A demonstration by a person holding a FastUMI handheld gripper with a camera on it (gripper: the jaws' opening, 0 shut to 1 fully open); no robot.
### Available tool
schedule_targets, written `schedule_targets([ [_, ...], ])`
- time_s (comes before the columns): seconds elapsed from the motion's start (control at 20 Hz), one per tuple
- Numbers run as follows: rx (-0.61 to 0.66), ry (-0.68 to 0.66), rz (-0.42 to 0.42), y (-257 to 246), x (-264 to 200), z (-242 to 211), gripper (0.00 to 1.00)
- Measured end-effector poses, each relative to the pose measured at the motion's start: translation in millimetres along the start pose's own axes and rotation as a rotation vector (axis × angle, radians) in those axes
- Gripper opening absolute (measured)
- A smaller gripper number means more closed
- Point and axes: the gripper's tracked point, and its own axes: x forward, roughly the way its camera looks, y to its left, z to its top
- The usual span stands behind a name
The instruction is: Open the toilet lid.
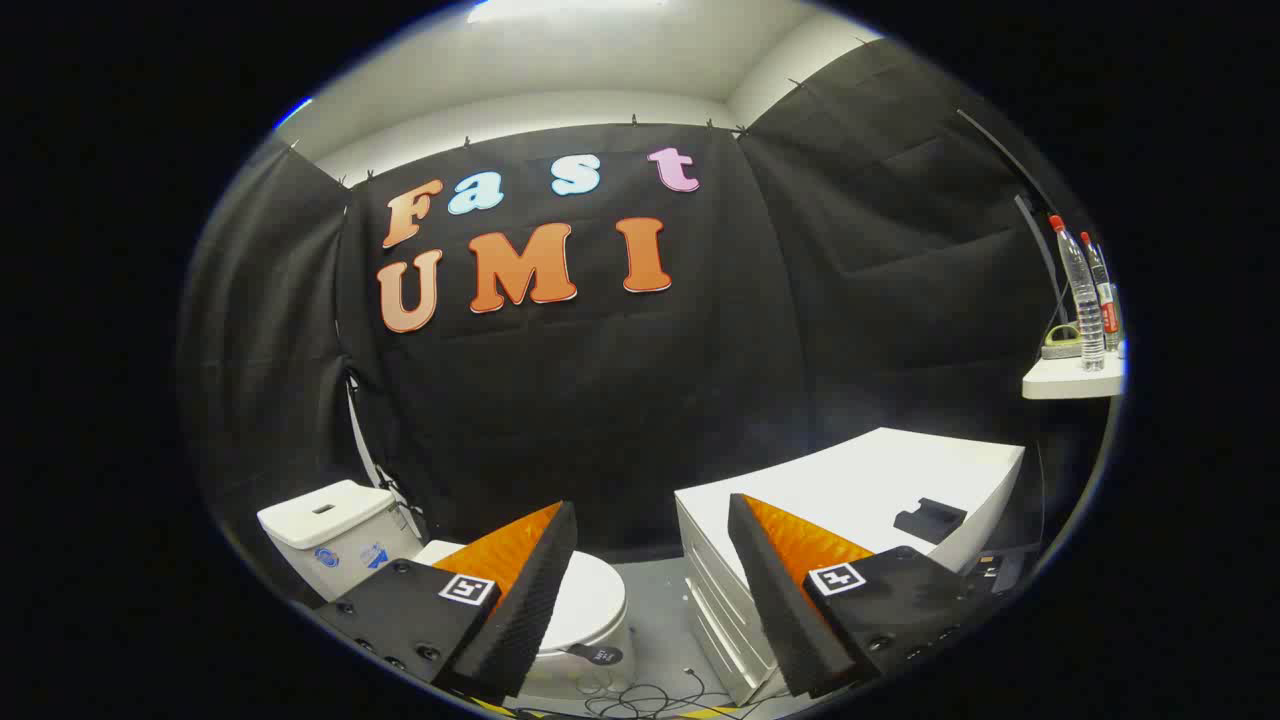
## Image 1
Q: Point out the white toilet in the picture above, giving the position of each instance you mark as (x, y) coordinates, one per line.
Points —
(320, 530)

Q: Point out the water bottle red label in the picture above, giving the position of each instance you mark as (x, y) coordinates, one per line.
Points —
(1108, 305)

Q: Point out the clear water bottle red cap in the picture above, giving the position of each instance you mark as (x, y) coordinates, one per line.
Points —
(1085, 300)

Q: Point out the green grey tape roll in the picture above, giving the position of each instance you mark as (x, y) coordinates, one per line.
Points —
(1060, 345)

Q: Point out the black box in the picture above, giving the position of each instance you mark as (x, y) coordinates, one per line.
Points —
(1000, 572)

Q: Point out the white drawer cabinet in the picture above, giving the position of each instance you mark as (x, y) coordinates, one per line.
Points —
(860, 480)

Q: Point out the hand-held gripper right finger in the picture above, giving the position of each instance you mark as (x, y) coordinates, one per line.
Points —
(775, 610)

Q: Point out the flat black object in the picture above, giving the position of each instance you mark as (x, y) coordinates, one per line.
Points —
(930, 520)

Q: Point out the black backdrop cloth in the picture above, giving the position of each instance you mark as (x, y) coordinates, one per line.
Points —
(600, 400)

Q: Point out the thin black stand pole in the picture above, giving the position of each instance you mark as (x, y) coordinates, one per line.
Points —
(1040, 255)

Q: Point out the white shelf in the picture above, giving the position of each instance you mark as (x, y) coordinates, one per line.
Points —
(1065, 380)

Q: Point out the white toilet lid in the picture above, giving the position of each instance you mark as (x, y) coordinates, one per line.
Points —
(590, 600)

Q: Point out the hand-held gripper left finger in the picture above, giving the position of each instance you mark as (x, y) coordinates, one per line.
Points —
(530, 610)

